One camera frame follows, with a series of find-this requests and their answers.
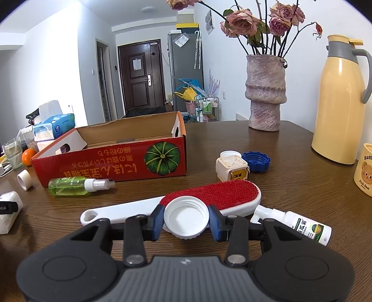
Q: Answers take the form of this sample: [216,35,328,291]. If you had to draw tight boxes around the black bag on floor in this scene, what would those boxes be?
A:
[124,106,167,118]

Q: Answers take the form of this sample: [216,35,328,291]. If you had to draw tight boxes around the dried pink roses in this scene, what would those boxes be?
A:
[166,0,323,59]

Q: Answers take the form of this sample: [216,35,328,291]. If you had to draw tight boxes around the yellow bear mug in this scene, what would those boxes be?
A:
[354,143,372,197]

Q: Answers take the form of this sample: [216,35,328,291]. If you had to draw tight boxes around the white pill bottle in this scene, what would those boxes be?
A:
[0,191,23,235]

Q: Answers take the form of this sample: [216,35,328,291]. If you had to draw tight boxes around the orange fruit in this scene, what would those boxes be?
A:
[21,148,37,167]

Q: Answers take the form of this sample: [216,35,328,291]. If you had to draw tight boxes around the red white lint brush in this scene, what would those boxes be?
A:
[80,180,262,226]

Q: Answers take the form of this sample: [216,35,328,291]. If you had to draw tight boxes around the white tape roll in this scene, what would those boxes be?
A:
[17,169,33,191]

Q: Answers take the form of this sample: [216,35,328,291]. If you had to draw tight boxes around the wire storage rack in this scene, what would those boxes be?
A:
[194,94,219,123]

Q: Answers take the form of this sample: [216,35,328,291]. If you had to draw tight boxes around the yellow thermos jug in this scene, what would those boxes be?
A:
[312,35,371,165]

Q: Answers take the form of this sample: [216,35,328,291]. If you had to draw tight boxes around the blue bottle cap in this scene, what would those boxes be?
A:
[242,151,271,173]

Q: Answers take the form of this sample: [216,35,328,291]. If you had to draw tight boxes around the beige cube gadget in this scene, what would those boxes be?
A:
[216,155,250,182]

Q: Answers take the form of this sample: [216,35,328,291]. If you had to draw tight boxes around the small white bottle cap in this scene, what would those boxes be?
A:
[220,150,242,158]

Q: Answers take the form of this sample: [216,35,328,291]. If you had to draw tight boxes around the clear drinking glass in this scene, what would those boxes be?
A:
[3,137,23,170]

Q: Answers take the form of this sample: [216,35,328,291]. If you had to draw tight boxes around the pink stone vase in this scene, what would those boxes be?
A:
[245,55,287,132]

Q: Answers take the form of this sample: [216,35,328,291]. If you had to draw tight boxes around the dark brown door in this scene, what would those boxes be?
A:
[117,39,165,113]

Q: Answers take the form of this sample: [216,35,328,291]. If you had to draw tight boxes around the yellow box on refrigerator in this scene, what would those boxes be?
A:
[176,23,199,30]

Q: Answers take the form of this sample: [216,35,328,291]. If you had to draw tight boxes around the blue tissue pack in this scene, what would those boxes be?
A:
[33,100,75,142]

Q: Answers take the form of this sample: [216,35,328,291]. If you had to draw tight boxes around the red cardboard pumpkin box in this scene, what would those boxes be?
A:
[32,111,187,187]

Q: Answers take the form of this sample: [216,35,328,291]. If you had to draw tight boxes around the white spray bottle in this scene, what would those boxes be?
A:
[250,205,332,246]

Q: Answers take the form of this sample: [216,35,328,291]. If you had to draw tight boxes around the grey refrigerator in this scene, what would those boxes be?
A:
[168,28,204,112]

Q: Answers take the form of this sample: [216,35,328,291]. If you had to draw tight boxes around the clear food container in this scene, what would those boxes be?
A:
[17,125,34,145]

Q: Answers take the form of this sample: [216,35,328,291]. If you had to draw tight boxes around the green spray bottle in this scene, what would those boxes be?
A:
[48,176,115,196]

